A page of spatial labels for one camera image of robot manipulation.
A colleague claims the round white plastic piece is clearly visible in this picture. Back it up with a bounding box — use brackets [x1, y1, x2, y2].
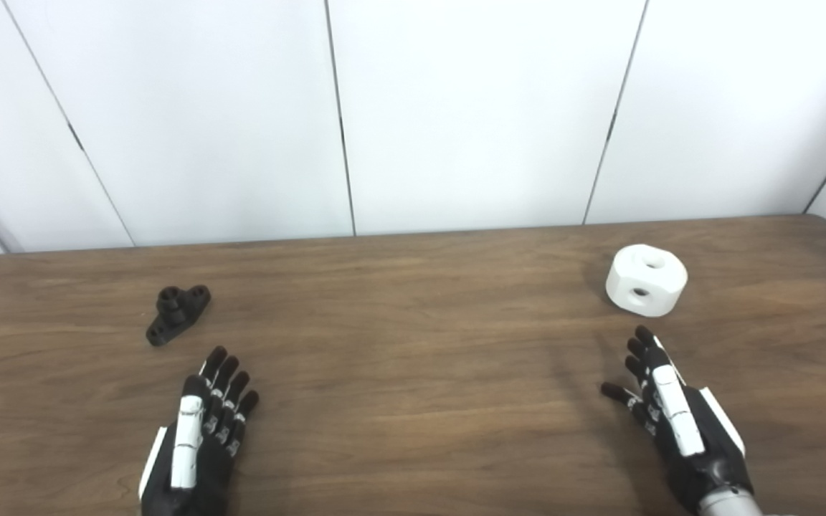
[605, 244, 688, 318]

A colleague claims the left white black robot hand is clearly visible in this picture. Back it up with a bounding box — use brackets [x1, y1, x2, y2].
[138, 346, 260, 516]

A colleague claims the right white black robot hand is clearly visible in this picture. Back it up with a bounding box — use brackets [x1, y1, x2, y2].
[601, 325, 754, 513]

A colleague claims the black flanged holder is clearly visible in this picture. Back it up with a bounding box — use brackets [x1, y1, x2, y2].
[146, 285, 212, 347]

